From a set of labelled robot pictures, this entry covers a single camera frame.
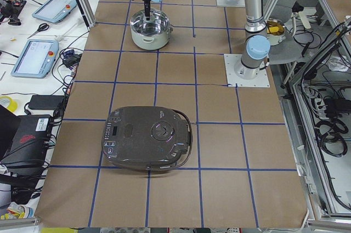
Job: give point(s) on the yellow tape roll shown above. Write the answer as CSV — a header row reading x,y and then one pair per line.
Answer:
x,y
8,103

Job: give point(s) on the black power adapter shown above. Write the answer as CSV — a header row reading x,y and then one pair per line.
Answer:
x,y
45,102

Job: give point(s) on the dark rice cooker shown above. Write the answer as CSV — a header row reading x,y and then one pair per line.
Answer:
x,y
147,138

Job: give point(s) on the blue teach pendant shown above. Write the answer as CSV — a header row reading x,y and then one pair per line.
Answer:
x,y
36,58
54,11

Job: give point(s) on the white office chair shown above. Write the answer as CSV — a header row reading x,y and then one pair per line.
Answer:
x,y
288,50

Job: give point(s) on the black laptop computer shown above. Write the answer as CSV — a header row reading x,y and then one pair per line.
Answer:
x,y
23,141

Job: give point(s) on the near blue teach pendant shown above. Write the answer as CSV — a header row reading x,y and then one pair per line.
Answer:
x,y
36,58

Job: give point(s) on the white electric cooking pot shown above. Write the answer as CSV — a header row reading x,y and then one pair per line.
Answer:
x,y
150,34

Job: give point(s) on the metal bowl on chair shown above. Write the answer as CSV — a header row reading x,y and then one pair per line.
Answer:
x,y
276,32

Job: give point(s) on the black scissors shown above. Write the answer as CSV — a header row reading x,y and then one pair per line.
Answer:
x,y
42,27

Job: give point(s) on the far blue teach pendant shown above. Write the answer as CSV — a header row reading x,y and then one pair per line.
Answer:
x,y
54,11

